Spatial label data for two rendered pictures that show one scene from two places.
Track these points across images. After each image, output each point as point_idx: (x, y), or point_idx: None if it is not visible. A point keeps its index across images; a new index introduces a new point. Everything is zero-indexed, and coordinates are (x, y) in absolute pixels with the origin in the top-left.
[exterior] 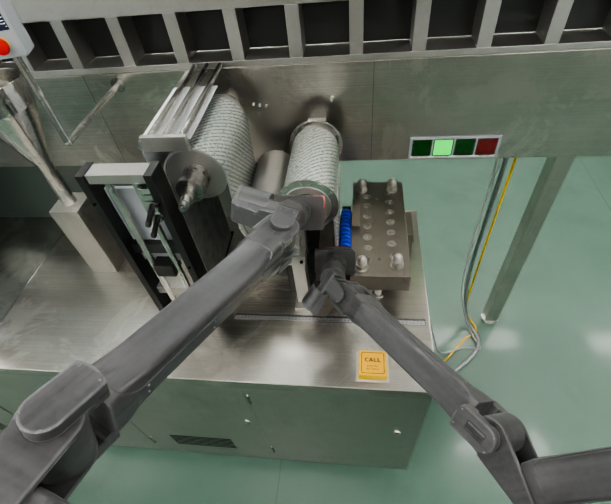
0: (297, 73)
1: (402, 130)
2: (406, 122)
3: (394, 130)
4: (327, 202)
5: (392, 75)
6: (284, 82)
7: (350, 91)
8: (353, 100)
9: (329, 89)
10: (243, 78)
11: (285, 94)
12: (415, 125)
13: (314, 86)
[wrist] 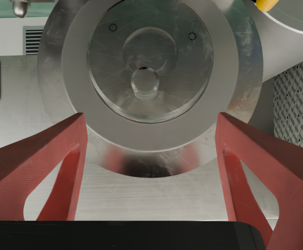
0: (178, 208)
1: (13, 111)
2: (8, 125)
3: (26, 111)
4: (74, 85)
5: (36, 203)
6: (200, 194)
7: (98, 178)
8: (93, 163)
9: (130, 182)
10: (264, 202)
11: (200, 174)
12: None
13: (153, 187)
